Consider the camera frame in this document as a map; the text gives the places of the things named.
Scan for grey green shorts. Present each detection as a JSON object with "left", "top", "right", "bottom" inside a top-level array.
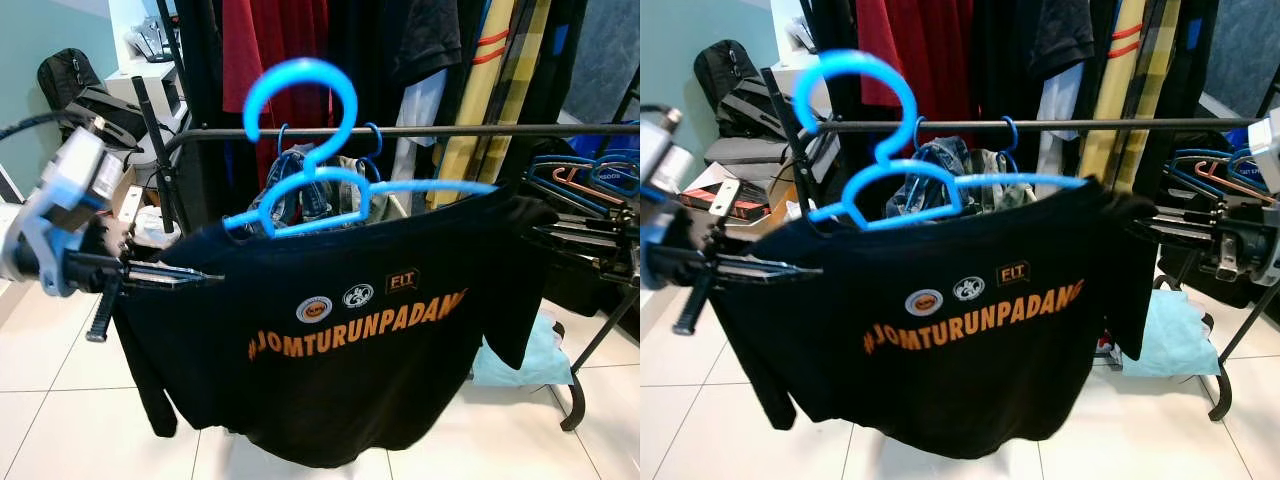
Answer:
[
  {"left": 335, "top": 155, "right": 406, "bottom": 223},
  {"left": 975, "top": 148, "right": 1041, "bottom": 213}
]

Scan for black metal clothes rack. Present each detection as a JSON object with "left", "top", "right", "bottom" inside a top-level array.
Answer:
[
  {"left": 762, "top": 68, "right": 1280, "bottom": 423},
  {"left": 130, "top": 75, "right": 641, "bottom": 433}
]

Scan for light blue garment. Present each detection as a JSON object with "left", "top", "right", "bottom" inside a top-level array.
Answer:
[
  {"left": 1120, "top": 288, "right": 1223, "bottom": 379},
  {"left": 470, "top": 308, "right": 576, "bottom": 389}
]

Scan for grey stool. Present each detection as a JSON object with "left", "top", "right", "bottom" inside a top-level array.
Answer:
[{"left": 705, "top": 135, "right": 793, "bottom": 169}]

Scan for copper metal hanger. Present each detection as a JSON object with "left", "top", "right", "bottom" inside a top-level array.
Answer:
[
  {"left": 553, "top": 165, "right": 613, "bottom": 201},
  {"left": 1192, "top": 158, "right": 1263, "bottom": 206}
]

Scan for black hanging garment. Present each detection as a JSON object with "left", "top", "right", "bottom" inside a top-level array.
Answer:
[
  {"left": 328, "top": 0, "right": 396, "bottom": 166},
  {"left": 972, "top": 0, "right": 1041, "bottom": 151}
]

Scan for red hanging garment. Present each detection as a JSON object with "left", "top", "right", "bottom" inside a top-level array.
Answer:
[
  {"left": 855, "top": 0, "right": 976, "bottom": 151},
  {"left": 221, "top": 0, "right": 332, "bottom": 186}
]

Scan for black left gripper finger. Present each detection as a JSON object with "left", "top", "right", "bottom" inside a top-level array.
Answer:
[
  {"left": 122, "top": 278, "right": 206, "bottom": 294},
  {"left": 122, "top": 260, "right": 225, "bottom": 281},
  {"left": 720, "top": 254, "right": 824, "bottom": 276},
  {"left": 720, "top": 272, "right": 806, "bottom": 290}
]

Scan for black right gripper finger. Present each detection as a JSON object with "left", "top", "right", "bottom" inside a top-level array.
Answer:
[
  {"left": 548, "top": 250, "right": 613, "bottom": 278},
  {"left": 528, "top": 224, "right": 613, "bottom": 247},
  {"left": 1150, "top": 204, "right": 1223, "bottom": 223},
  {"left": 1128, "top": 224, "right": 1221, "bottom": 251}
]

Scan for white cabinet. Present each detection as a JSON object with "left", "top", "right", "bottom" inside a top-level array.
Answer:
[
  {"left": 768, "top": 0, "right": 816, "bottom": 61},
  {"left": 103, "top": 0, "right": 186, "bottom": 116}
]

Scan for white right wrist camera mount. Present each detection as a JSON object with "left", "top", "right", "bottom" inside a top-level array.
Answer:
[{"left": 1245, "top": 108, "right": 1280, "bottom": 289}]

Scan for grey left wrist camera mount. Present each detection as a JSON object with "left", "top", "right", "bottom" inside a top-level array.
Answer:
[
  {"left": 640, "top": 105, "right": 698, "bottom": 291},
  {"left": 0, "top": 125, "right": 129, "bottom": 298}
]

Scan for white plastic bag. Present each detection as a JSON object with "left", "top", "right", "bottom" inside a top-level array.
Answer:
[{"left": 133, "top": 205, "right": 183, "bottom": 249}]

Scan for yellow striped hanging garment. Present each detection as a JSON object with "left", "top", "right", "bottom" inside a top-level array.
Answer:
[
  {"left": 1078, "top": 0, "right": 1183, "bottom": 186},
  {"left": 430, "top": 0, "right": 553, "bottom": 208}
]

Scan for red and black box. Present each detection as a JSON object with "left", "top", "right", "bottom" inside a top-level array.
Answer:
[{"left": 680, "top": 185, "right": 773, "bottom": 223}]

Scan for white hanging garment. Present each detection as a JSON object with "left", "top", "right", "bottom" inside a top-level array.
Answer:
[
  {"left": 1037, "top": 62, "right": 1086, "bottom": 171},
  {"left": 392, "top": 67, "right": 449, "bottom": 183}
]

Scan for dark grey hanging t-shirt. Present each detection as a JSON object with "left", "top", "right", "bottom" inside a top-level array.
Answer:
[
  {"left": 385, "top": 0, "right": 464, "bottom": 89},
  {"left": 1030, "top": 0, "right": 1098, "bottom": 81}
]

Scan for black backpack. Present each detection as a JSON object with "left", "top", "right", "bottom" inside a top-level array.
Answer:
[
  {"left": 37, "top": 47, "right": 149, "bottom": 149},
  {"left": 693, "top": 40, "right": 801, "bottom": 141}
]

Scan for black t-shirt orange print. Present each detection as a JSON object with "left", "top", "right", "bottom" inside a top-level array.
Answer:
[
  {"left": 110, "top": 183, "right": 561, "bottom": 470},
  {"left": 708, "top": 177, "right": 1161, "bottom": 461}
]

